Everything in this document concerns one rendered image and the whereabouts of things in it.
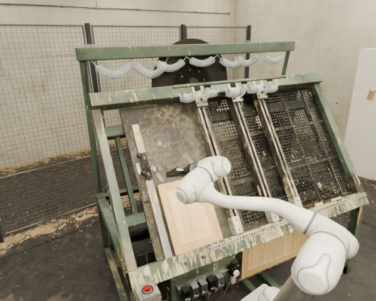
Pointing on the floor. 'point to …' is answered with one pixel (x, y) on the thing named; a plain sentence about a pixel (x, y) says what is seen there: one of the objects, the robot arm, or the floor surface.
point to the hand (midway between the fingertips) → (170, 174)
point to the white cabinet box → (369, 115)
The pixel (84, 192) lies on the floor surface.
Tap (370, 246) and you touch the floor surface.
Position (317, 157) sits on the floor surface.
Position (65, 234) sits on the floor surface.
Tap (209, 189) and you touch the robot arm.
